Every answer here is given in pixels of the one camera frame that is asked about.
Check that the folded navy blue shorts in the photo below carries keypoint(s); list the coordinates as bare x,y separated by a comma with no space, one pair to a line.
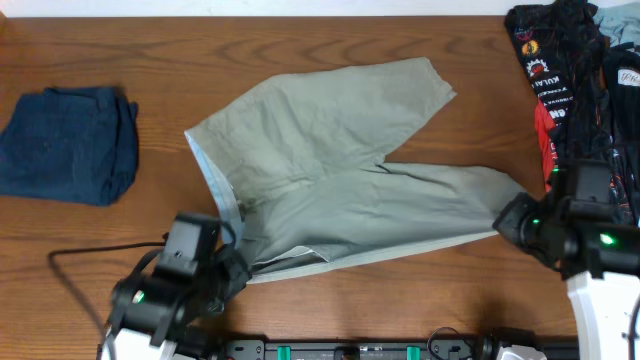
76,145

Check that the black printed garment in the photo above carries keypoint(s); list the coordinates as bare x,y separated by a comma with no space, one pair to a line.
573,73

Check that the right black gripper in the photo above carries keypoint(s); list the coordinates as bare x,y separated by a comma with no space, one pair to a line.
507,222

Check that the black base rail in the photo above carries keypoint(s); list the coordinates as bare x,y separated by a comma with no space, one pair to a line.
445,343

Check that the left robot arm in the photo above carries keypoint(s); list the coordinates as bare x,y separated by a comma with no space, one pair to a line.
195,274

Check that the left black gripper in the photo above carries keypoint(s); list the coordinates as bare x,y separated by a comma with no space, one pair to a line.
232,273

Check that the khaki green shorts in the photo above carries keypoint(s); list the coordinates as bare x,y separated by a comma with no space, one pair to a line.
298,166

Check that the red printed t-shirt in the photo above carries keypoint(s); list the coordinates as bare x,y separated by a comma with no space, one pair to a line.
544,125

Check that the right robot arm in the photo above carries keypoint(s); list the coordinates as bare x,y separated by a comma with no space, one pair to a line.
572,231

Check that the light grey-blue garment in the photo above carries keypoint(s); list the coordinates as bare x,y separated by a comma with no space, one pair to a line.
619,23

